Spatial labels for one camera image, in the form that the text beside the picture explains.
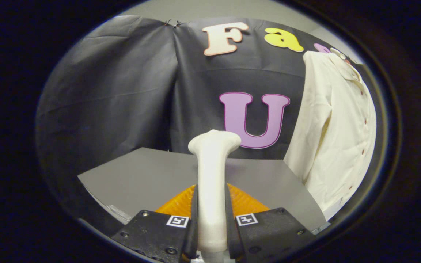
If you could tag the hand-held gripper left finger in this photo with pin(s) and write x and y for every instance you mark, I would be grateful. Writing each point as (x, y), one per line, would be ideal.
(152, 233)

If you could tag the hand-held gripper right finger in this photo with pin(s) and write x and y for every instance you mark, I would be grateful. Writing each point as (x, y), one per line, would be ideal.
(269, 233)

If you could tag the cream button shirt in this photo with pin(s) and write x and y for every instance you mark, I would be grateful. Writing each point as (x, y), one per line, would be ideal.
(334, 138)

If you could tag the white cabinet with grey top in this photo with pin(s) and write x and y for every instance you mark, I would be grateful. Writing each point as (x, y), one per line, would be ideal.
(152, 175)

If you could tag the white fabric panel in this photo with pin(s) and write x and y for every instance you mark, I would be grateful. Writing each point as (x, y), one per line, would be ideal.
(331, 212)

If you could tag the black backdrop cloth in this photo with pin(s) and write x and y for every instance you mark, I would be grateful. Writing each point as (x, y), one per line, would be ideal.
(122, 102)

